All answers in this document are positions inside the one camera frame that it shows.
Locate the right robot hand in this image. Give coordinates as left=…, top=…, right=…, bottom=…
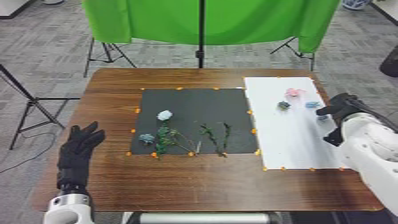
left=314, top=92, right=381, bottom=118

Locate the black backdrop stand leg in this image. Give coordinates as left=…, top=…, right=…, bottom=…
left=268, top=35, right=317, bottom=72
left=81, top=36, right=138, bottom=79

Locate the black tripod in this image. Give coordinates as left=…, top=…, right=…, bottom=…
left=0, top=63, right=81, bottom=151

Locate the white sheet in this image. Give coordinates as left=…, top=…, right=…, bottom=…
left=241, top=76, right=346, bottom=171

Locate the pale grey bar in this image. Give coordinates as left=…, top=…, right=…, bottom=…
left=126, top=212, right=280, bottom=224

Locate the pink flower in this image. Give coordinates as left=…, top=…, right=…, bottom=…
left=284, top=87, right=307, bottom=99

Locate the grey blue flower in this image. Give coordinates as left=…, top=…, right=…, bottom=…
left=136, top=133, right=158, bottom=146

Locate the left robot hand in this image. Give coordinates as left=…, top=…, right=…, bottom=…
left=56, top=121, right=108, bottom=190

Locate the black upright pole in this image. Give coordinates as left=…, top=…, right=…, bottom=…
left=193, top=0, right=207, bottom=70

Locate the dark blue flower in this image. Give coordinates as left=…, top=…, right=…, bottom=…
left=275, top=100, right=293, bottom=112

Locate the dark mat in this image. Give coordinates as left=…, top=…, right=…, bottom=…
left=127, top=87, right=261, bottom=156

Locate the white flower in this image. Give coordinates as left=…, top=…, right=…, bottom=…
left=152, top=109, right=177, bottom=159

